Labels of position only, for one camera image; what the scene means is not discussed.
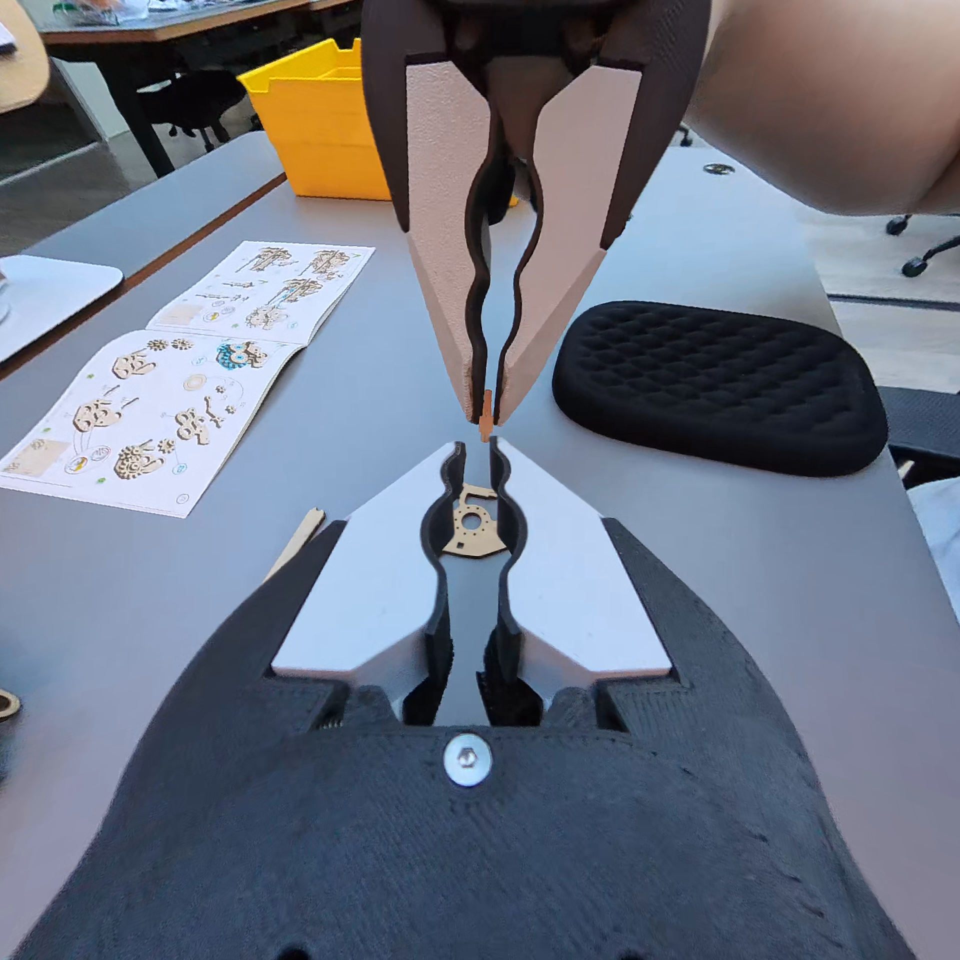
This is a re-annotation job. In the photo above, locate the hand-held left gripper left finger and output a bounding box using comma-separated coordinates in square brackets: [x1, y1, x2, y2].
[271, 441, 468, 725]

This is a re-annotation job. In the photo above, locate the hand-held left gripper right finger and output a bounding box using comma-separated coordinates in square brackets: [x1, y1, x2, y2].
[487, 437, 672, 725]

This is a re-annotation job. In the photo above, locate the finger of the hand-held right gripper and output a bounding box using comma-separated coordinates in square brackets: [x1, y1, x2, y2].
[495, 64, 646, 427]
[405, 60, 498, 423]

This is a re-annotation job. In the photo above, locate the perforated wooden plate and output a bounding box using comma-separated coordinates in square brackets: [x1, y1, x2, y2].
[441, 483, 513, 561]

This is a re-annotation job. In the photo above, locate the person's right forearm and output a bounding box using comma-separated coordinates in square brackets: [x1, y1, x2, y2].
[686, 0, 960, 219]

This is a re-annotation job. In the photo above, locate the pointed wooden stick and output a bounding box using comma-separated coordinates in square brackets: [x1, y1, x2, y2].
[262, 508, 328, 583]

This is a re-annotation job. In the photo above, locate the yellow plastic bin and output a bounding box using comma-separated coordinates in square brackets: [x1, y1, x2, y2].
[237, 39, 520, 209]

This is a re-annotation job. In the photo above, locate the black office chair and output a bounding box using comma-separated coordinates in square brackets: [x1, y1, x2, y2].
[138, 69, 254, 156]

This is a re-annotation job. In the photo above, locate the open instruction booklet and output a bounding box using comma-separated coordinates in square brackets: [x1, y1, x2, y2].
[0, 240, 376, 519]

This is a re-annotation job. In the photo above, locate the wooden top table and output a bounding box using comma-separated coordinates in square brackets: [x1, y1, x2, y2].
[37, 0, 360, 179]

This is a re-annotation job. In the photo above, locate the white stand base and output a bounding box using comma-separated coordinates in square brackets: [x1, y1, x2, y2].
[0, 255, 125, 366]

